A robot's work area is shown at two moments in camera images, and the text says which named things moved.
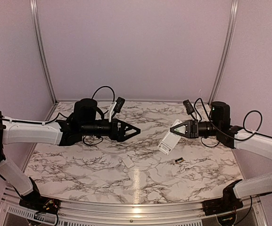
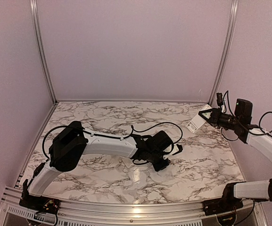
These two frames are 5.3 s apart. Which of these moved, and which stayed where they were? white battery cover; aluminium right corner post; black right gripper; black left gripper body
Moved: black right gripper; black left gripper body
Stayed: white battery cover; aluminium right corner post
